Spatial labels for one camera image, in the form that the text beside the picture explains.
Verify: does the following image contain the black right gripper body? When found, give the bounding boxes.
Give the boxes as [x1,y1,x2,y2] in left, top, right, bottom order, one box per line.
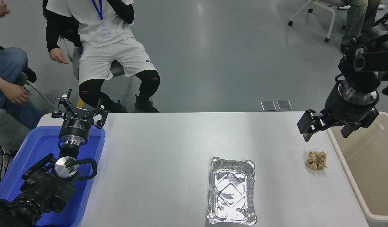
[321,85,380,129]

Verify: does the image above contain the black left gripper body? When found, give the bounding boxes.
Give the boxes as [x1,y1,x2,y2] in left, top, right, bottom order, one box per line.
[59,114,95,138]

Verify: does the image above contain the rectangular silver foil tray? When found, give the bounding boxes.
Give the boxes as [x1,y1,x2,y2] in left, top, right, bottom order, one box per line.
[206,157,257,226]

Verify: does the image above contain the person's right hand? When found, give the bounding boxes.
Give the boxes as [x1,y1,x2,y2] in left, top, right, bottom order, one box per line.
[49,48,69,65]

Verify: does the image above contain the person's hand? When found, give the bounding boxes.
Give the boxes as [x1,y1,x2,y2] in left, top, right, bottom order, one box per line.
[2,83,30,105]
[0,0,11,19]

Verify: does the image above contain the white side table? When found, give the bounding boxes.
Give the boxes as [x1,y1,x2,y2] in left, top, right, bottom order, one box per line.
[36,113,67,128]

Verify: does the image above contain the crumpled tan paper ball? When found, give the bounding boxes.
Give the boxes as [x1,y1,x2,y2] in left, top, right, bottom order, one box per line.
[306,151,328,171]

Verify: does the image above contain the grey chair with metal legs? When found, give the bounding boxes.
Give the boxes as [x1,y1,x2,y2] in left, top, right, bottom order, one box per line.
[14,67,54,108]

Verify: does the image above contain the blue plastic tray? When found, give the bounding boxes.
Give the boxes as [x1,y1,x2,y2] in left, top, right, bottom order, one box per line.
[0,126,106,227]

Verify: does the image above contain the large pale plastic bin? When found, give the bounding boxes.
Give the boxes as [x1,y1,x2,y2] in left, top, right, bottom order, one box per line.
[326,111,388,224]

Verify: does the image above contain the person in jeans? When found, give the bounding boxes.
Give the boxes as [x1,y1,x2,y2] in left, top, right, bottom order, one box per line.
[0,0,46,130]

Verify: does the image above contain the person in olive trousers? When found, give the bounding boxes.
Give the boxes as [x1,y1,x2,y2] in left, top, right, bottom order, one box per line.
[339,0,382,54]

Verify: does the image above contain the person with lanyard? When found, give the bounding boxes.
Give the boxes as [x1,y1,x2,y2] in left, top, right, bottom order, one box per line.
[43,0,161,113]

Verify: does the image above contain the black floor cables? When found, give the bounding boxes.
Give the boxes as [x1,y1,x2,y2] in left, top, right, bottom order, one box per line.
[0,138,14,189]

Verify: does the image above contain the white badge on blue lanyard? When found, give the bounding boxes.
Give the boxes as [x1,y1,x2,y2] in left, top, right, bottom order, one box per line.
[91,0,112,38]

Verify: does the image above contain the white frame chair with castors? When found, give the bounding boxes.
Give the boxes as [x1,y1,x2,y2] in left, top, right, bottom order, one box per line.
[288,0,386,43]

